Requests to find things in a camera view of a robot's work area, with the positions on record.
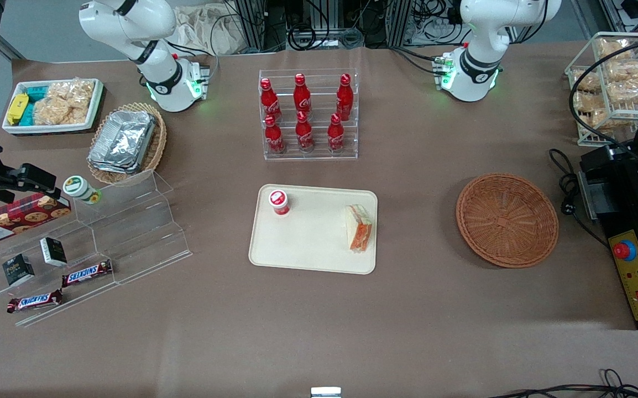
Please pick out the triangular sandwich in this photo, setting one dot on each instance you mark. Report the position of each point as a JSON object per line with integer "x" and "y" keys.
{"x": 359, "y": 229}

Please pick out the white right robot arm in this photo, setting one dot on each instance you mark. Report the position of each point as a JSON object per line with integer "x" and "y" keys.
{"x": 131, "y": 22}

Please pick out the round brown wicker basket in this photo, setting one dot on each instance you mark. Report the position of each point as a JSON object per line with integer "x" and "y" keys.
{"x": 507, "y": 221}

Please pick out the oval light wicker basket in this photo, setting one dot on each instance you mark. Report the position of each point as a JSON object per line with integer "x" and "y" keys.
{"x": 156, "y": 149}

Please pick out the beige plastic tray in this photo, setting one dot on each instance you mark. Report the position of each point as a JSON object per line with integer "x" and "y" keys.
{"x": 308, "y": 243}

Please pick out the clear bag of pastries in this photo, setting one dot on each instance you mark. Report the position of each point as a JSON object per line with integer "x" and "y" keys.
{"x": 587, "y": 81}
{"x": 615, "y": 48}
{"x": 628, "y": 80}
{"x": 609, "y": 119}
{"x": 590, "y": 102}

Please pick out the red cookie box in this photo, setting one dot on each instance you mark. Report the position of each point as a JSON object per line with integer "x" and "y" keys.
{"x": 15, "y": 218}

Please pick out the black countertop machine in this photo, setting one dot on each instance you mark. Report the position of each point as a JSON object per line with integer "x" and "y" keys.
{"x": 628, "y": 204}

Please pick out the green white lidded jar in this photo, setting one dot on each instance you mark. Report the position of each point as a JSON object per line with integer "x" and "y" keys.
{"x": 78, "y": 188}

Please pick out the white rectangular plastic bin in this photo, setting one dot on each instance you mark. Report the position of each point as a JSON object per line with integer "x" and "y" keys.
{"x": 48, "y": 128}

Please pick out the yellow snack packet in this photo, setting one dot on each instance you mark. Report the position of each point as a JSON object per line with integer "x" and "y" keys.
{"x": 17, "y": 108}

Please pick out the small black carton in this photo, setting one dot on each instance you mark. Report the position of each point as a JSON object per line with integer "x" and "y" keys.
{"x": 53, "y": 251}
{"x": 18, "y": 270}

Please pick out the clear bag of crackers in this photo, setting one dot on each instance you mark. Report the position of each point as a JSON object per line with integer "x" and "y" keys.
{"x": 64, "y": 102}

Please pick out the teal snack packet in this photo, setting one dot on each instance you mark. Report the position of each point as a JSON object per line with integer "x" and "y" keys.
{"x": 34, "y": 91}

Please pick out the stacked aluminium foil containers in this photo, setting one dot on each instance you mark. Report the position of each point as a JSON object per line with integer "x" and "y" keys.
{"x": 123, "y": 141}

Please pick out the Snickers chocolate bar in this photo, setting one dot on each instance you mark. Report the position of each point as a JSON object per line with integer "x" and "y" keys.
{"x": 87, "y": 273}
{"x": 34, "y": 302}

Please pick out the clear acrylic stepped display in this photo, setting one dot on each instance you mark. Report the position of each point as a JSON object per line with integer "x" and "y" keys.
{"x": 142, "y": 237}

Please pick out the crumpled beige cloth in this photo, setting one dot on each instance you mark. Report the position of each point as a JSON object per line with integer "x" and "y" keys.
{"x": 203, "y": 30}

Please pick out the red cola bottle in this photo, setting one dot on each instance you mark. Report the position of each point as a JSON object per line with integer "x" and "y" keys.
{"x": 270, "y": 102}
{"x": 304, "y": 135}
{"x": 302, "y": 97}
{"x": 274, "y": 138}
{"x": 344, "y": 99}
{"x": 335, "y": 135}

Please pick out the red white lidded cup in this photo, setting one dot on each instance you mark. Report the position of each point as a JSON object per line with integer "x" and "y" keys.
{"x": 278, "y": 202}

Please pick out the clear acrylic bottle rack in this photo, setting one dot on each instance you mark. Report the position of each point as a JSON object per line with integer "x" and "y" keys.
{"x": 319, "y": 157}

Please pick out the small silver white device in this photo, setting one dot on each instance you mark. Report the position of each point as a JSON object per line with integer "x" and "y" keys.
{"x": 325, "y": 392}

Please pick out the aluminium profile frame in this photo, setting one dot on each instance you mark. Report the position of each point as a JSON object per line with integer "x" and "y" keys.
{"x": 258, "y": 25}

